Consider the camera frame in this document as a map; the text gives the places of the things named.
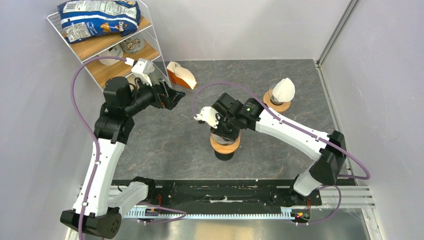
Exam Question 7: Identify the red black dripper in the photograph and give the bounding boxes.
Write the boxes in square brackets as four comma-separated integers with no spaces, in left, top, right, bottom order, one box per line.
[214,151,234,161]

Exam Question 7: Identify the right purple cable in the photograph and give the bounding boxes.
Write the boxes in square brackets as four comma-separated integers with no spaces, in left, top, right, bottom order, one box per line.
[192,81,371,226]

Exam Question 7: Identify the purple cable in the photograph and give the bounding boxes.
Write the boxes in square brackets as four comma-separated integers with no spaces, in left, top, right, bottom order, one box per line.
[192,81,371,226]
[70,55,188,240]

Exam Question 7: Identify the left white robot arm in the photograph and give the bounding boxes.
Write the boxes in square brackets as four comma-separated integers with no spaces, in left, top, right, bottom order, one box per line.
[60,76,186,239]

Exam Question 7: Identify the blue Doritos chip bag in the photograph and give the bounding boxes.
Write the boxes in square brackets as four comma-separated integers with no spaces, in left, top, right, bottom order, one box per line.
[57,0,142,44]

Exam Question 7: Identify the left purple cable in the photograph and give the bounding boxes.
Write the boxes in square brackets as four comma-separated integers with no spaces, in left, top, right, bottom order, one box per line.
[70,55,188,240]

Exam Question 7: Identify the clear glass dripper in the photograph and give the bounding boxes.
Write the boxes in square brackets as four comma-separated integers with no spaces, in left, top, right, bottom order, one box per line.
[267,87,283,106]

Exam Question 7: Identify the white paper coffee filter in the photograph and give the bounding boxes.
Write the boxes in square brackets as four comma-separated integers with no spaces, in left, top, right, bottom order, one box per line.
[273,77,296,103]

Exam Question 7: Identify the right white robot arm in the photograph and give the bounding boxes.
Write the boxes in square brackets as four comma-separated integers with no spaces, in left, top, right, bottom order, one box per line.
[200,93,347,205]

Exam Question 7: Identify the orange white filter box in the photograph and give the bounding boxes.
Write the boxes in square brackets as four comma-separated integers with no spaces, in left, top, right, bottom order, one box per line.
[166,61,198,90]

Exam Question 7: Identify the white plastic jug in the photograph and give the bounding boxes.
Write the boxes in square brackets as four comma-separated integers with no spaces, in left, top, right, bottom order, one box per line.
[98,43,124,66]

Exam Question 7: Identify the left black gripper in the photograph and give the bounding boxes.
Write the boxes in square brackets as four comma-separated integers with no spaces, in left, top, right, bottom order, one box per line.
[124,73,185,116]

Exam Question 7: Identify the white wire wooden shelf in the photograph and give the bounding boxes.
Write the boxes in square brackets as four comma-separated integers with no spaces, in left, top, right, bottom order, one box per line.
[46,0,172,89]

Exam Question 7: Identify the wooden ring stand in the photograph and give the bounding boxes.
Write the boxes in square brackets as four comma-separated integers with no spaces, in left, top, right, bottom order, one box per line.
[262,91,292,114]
[210,133,241,155]

